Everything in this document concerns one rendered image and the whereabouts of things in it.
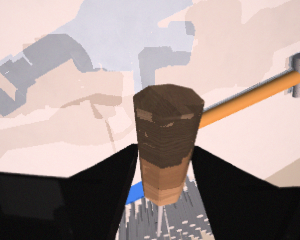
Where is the blue tape strip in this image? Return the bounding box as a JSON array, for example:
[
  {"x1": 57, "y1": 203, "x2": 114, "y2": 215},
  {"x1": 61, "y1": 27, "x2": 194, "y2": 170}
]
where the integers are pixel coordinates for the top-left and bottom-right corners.
[{"x1": 126, "y1": 181, "x2": 144, "y2": 205}]

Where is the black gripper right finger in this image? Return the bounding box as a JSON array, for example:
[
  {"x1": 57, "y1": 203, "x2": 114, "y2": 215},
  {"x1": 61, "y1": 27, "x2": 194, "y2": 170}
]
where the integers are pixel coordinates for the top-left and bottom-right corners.
[{"x1": 191, "y1": 145, "x2": 300, "y2": 240}]

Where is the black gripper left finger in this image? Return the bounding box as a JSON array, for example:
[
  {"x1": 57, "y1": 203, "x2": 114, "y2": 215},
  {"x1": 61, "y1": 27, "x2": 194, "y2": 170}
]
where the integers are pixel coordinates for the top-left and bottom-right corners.
[{"x1": 0, "y1": 143, "x2": 138, "y2": 240}]

